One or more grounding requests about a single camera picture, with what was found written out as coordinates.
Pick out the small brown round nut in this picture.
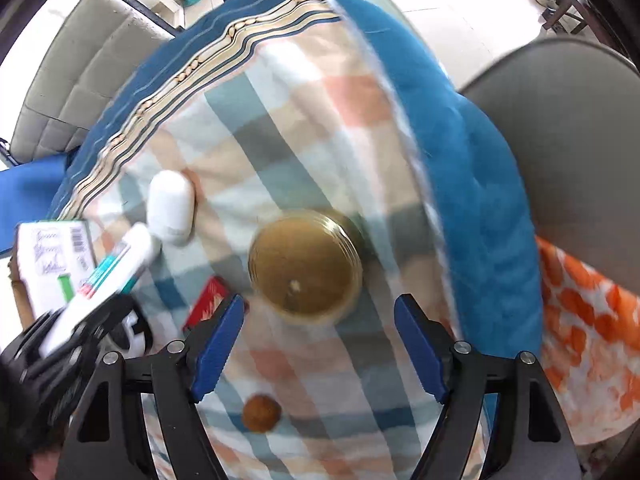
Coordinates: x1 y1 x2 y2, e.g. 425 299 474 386
242 394 282 435

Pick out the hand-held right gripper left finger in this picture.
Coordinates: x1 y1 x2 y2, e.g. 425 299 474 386
55 294 247 480

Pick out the plaid blanket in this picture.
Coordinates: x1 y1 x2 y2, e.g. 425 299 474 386
82 25 483 480

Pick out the dark wooden chair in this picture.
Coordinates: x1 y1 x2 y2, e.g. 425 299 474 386
540 0 592 36

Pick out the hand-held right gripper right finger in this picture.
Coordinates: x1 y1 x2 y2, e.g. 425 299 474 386
393 294 583 480

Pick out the grey chair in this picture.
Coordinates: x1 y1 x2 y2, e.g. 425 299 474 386
457 37 640 296

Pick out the red packet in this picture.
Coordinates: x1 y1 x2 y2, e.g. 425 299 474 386
182 276 231 333

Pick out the white toothpaste tube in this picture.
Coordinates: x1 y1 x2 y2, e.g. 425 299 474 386
40 224 162 358

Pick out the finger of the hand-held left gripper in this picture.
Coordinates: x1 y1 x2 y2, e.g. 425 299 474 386
75 294 153 358

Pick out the blue blanket with striped border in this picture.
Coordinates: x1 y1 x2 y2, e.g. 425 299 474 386
45 0 546 366

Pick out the orange and white cloth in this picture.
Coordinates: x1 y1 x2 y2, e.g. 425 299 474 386
534 235 640 446

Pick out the grey quilted sofa cushion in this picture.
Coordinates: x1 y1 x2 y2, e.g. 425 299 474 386
10 0 176 166

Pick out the black metal bar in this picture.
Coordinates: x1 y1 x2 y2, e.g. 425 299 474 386
95 0 182 37

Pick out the white box with barcode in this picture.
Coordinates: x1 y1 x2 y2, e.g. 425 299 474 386
12 220 98 322

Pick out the white plastic bottle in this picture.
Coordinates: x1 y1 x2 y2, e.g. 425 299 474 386
146 170 195 246

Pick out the glass jar with gold lid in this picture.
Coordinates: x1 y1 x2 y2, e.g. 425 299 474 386
247 210 365 327

